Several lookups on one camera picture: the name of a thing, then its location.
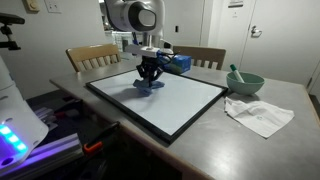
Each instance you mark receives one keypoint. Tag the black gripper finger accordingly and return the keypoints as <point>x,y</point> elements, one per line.
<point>142,72</point>
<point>156,74</point>

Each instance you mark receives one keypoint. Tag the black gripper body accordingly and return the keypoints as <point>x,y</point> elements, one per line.
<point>150,62</point>

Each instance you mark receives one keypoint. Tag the blue towel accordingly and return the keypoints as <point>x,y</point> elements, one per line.
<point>146,87</point>

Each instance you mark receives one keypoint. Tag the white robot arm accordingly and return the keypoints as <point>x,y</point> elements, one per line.
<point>133,15</point>

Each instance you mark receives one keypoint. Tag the white robot base blue lights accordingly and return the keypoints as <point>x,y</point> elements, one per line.
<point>16,116</point>

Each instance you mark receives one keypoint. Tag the black framed whiteboard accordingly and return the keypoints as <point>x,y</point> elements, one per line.
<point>186,103</point>

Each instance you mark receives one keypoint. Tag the blue tissue box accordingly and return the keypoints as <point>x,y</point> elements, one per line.
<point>181,65</point>

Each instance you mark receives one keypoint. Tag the white kitchen stove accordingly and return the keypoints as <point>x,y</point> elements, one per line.
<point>120,41</point>

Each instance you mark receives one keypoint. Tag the wooden slatted chair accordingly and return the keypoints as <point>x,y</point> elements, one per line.
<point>203,55</point>
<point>93,53</point>

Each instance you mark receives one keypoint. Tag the white marker green cap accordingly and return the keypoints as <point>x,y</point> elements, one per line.
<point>237,74</point>

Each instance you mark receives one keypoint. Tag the green bowl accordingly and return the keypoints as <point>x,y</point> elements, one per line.
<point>246,86</point>

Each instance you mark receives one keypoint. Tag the white crumpled cloth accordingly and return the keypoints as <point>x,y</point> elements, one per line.
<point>258,115</point>

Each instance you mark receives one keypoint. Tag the white door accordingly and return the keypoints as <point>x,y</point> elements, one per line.
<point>286,40</point>

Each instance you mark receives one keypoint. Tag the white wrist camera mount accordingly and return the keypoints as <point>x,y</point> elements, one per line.
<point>143,50</point>

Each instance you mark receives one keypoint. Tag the small black wall switch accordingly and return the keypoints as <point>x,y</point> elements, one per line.
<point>176,29</point>

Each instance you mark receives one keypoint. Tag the silver metal bracket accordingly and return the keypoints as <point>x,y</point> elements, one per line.
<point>46,116</point>

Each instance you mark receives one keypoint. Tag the aluminium extrusion rail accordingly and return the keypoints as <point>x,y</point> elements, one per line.
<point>56,151</point>

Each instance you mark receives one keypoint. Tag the beige wall dial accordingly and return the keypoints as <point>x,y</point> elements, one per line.
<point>31,5</point>

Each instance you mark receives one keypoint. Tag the black camera on stand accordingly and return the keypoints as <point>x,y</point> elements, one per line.
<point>8,20</point>

